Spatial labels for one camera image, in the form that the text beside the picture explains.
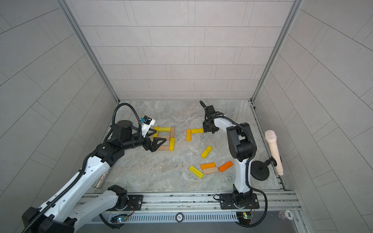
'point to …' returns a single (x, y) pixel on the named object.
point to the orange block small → (188, 135)
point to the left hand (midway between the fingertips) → (162, 134)
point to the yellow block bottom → (172, 144)
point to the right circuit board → (245, 216)
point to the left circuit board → (119, 218)
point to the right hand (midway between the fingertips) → (208, 127)
